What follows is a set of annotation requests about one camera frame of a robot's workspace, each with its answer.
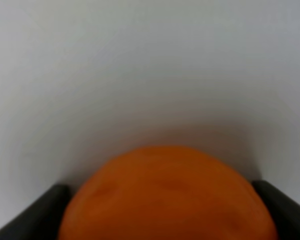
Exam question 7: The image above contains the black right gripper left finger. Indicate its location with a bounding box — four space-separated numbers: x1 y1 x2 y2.
0 184 72 240

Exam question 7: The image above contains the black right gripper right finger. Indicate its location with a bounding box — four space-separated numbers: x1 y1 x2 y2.
252 180 300 240

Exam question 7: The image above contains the orange tangerine fruit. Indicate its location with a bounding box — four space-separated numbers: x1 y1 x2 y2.
58 146 279 240

